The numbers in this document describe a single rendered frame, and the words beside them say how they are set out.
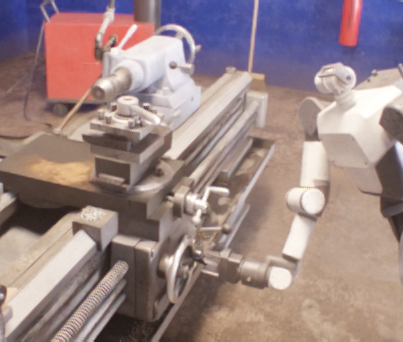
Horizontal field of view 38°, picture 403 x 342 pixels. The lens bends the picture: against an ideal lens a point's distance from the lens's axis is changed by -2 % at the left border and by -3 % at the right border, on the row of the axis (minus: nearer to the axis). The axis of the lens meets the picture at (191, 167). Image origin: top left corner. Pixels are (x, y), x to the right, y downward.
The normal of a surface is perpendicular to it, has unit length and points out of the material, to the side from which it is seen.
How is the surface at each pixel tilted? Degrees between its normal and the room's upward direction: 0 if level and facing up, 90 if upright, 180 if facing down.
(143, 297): 90
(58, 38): 90
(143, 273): 90
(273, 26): 90
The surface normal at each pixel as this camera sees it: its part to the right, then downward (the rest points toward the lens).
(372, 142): -0.37, 0.36
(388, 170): -0.26, 0.55
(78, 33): 0.00, 0.44
